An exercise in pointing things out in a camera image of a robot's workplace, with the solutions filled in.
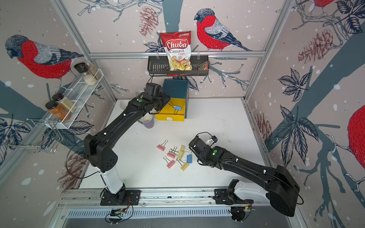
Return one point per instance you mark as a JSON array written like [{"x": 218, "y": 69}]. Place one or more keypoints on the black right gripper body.
[{"x": 199, "y": 158}]

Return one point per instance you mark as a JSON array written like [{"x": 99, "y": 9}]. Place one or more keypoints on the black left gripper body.
[{"x": 163, "y": 99}]

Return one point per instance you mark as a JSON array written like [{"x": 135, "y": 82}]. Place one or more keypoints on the blue binder clip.
[
  {"x": 175, "y": 108},
  {"x": 189, "y": 158}
]

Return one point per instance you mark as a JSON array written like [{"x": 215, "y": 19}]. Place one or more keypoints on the teal drawer cabinet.
[{"x": 176, "y": 88}]

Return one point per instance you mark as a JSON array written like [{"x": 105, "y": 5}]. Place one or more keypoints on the pink binder clip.
[
  {"x": 172, "y": 153},
  {"x": 170, "y": 163},
  {"x": 161, "y": 147}
]

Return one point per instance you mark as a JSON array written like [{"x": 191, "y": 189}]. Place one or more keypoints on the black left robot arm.
[{"x": 98, "y": 148}]

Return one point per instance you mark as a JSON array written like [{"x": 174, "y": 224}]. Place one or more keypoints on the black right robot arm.
[{"x": 282, "y": 189}]

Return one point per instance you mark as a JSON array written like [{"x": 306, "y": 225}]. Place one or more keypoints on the yellow binder clip lower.
[{"x": 183, "y": 165}]

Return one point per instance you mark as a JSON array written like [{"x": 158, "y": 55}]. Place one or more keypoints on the yellow binder clip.
[
  {"x": 182, "y": 151},
  {"x": 183, "y": 165}
]

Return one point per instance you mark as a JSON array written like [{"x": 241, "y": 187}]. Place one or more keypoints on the yellow binder clip upper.
[{"x": 182, "y": 151}]

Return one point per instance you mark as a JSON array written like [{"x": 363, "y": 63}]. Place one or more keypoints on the purple mug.
[{"x": 147, "y": 121}]

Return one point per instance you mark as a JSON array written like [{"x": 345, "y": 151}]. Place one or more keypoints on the white utensil cup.
[{"x": 125, "y": 107}]

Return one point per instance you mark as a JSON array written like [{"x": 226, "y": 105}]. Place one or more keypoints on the red Chuba cassava chips bag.
[{"x": 177, "y": 46}]

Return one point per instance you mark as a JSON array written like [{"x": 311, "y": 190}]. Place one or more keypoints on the small clear spice jar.
[{"x": 93, "y": 69}]

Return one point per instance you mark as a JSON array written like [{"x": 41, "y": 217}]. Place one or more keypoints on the black lid spice jar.
[{"x": 86, "y": 75}]

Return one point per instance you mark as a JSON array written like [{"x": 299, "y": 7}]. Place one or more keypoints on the beige spice jar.
[{"x": 68, "y": 104}]

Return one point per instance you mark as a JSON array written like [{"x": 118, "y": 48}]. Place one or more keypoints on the orange spice jar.
[{"x": 58, "y": 110}]

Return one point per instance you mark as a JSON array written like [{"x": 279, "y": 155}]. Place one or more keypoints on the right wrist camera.
[{"x": 210, "y": 142}]

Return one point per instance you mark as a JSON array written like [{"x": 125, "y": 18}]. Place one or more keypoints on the black wire wall basket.
[{"x": 163, "y": 66}]

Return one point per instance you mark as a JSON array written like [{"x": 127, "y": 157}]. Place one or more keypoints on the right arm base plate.
[{"x": 226, "y": 197}]

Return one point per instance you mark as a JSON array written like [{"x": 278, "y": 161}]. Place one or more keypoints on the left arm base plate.
[{"x": 125, "y": 197}]

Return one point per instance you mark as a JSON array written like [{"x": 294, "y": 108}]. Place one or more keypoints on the white wire spice shelf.
[{"x": 78, "y": 93}]

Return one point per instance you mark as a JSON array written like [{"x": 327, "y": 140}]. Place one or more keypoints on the wire rack hanger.
[{"x": 33, "y": 136}]

